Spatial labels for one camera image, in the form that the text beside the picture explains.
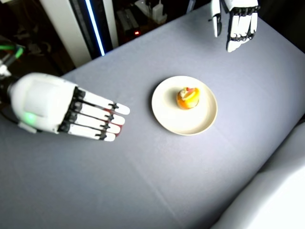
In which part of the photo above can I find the cream round plate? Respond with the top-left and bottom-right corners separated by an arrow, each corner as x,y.
151,75 -> 218,136

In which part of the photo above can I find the orange toy cupcake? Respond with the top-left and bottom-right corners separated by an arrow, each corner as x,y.
176,87 -> 200,110

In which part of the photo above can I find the blue light strip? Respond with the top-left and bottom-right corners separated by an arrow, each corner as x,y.
84,0 -> 106,57

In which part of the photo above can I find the white column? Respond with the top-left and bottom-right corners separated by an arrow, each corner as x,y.
39,0 -> 92,69

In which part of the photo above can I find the white charger block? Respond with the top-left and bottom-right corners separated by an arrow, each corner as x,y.
152,1 -> 168,24

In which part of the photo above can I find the black device with red light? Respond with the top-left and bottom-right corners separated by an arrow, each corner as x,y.
116,8 -> 144,42

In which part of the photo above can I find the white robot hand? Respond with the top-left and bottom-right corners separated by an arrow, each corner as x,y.
9,72 -> 131,142
211,0 -> 260,53

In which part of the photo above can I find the grey tablecloth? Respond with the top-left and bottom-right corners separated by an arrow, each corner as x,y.
0,2 -> 305,229

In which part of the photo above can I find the large white robot body shell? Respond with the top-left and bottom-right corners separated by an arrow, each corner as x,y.
211,119 -> 305,229

